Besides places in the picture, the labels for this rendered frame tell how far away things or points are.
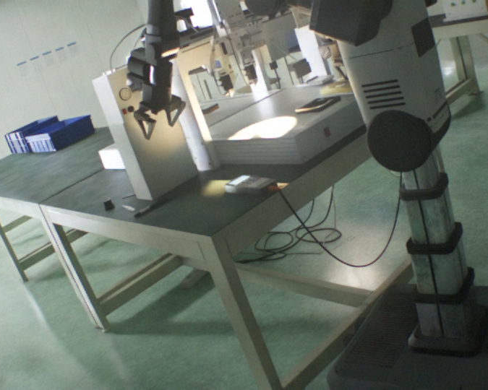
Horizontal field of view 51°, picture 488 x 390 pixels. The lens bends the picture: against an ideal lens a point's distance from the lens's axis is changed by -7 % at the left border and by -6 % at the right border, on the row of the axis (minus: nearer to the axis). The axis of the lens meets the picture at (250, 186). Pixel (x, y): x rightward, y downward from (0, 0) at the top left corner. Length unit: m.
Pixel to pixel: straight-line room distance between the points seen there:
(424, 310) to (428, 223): 0.27
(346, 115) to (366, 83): 0.68
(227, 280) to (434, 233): 0.57
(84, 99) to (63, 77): 0.54
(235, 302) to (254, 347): 0.16
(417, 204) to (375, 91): 0.32
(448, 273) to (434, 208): 0.19
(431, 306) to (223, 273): 0.58
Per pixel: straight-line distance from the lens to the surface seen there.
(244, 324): 1.59
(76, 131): 4.40
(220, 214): 1.57
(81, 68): 9.49
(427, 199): 1.35
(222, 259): 1.48
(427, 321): 1.55
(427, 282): 1.48
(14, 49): 9.15
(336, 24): 1.04
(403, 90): 1.21
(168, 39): 1.36
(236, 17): 2.02
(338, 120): 1.87
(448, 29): 4.14
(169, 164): 1.98
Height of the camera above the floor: 1.28
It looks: 18 degrees down
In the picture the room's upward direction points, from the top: 19 degrees counter-clockwise
